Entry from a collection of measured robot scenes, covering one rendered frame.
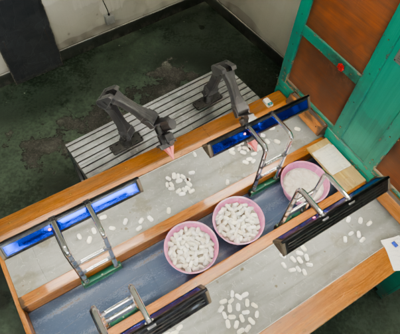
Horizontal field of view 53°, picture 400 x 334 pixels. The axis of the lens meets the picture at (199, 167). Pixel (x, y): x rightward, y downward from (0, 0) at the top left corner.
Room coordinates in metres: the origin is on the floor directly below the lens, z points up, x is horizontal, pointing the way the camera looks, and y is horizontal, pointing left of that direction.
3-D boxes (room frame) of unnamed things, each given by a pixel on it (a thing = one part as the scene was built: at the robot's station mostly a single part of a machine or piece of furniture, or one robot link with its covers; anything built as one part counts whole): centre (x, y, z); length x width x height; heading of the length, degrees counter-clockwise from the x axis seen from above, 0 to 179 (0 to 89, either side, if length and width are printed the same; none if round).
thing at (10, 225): (1.22, 0.24, 0.67); 1.81 x 0.12 x 0.19; 126
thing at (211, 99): (1.73, -0.02, 0.71); 0.20 x 0.07 x 0.08; 130
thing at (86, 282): (0.62, 0.47, 0.90); 0.20 x 0.19 x 0.45; 126
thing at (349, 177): (1.25, -0.75, 0.77); 0.33 x 0.15 x 0.01; 36
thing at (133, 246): (0.90, 0.01, 0.71); 1.81 x 0.05 x 0.11; 126
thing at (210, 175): (1.05, 0.11, 0.73); 1.81 x 0.30 x 0.02; 126
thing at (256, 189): (1.19, -0.32, 0.90); 0.20 x 0.19 x 0.45; 126
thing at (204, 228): (0.71, 0.01, 0.72); 0.27 x 0.27 x 0.10
